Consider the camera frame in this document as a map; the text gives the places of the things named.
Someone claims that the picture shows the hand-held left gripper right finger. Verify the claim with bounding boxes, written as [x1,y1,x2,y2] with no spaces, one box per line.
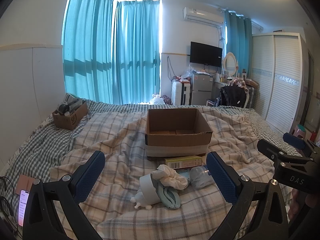
[205,151,291,240]

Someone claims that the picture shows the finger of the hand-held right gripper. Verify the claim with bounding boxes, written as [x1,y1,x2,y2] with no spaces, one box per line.
[257,139,314,167]
[283,132,316,155]

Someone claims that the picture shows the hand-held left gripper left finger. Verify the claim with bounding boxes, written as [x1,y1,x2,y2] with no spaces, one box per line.
[22,151,106,240]

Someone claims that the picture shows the clear plastic container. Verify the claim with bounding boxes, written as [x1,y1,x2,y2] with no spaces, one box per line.
[189,165,218,189]

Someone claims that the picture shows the large cardboard box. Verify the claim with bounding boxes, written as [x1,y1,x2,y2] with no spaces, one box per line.
[145,108,213,161]

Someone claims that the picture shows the white tape roll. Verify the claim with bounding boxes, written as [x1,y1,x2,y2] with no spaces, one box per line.
[139,173,166,205]

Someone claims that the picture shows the person's right hand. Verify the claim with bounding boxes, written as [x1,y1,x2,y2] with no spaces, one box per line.
[287,189,307,222]

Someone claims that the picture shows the pastel plastic stool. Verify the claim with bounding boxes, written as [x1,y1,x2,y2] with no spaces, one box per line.
[293,125,307,138]

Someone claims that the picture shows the small rectangular carton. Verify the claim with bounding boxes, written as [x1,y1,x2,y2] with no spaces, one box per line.
[164,155,207,170]

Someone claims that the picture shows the beige plaid blanket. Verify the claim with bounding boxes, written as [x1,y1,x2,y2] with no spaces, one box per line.
[49,106,277,240]

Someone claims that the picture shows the white crumpled cloth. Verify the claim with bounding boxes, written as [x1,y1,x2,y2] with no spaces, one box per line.
[151,164,189,190]

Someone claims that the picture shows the pale green hair claw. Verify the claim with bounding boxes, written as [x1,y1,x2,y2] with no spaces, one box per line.
[156,180,181,209]

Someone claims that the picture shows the small white figure toy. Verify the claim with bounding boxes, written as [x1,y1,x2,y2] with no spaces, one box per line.
[130,192,153,210]

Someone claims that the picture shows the small cardboard box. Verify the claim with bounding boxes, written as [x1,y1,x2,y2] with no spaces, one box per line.
[52,101,89,131]

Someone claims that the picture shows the green gingham bed sheet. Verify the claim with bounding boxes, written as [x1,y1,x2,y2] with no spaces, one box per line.
[0,99,302,220]

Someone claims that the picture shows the white sliding-door wardrobe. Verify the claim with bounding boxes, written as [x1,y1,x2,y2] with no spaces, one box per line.
[250,33,307,131]

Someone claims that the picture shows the chair with black jacket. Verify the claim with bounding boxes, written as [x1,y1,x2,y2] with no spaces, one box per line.
[219,85,248,109]

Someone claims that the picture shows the clutter in small box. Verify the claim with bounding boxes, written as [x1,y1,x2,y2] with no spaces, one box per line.
[57,94,84,117]

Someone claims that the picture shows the smartphone with lit screen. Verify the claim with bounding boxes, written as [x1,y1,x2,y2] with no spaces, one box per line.
[17,189,31,227]

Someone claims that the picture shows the small silver fridge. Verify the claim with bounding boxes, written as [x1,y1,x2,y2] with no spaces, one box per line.
[191,72,214,106]

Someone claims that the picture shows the white suitcase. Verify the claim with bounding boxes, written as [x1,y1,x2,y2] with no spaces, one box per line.
[171,80,192,106]

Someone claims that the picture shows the oval white vanity mirror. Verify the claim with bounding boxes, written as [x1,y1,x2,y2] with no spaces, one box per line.
[222,52,239,77]

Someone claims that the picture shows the white plastic bag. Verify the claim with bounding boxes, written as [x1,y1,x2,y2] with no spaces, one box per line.
[149,93,165,105]

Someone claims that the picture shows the clear plastic bag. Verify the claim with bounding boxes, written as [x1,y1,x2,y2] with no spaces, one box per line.
[180,68,193,81]

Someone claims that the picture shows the narrow turquoise curtain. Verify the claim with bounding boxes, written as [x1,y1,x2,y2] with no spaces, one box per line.
[223,9,253,73]

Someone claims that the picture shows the wide turquoise curtain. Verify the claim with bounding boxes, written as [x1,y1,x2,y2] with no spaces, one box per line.
[62,0,116,104]

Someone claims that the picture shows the white air conditioner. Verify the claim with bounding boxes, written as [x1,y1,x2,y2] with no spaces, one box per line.
[182,6,225,27]

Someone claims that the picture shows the black cables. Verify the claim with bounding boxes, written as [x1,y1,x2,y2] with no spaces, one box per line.
[0,176,18,232]

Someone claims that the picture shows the black wall television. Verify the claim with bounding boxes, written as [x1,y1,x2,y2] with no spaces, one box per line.
[189,41,223,68]

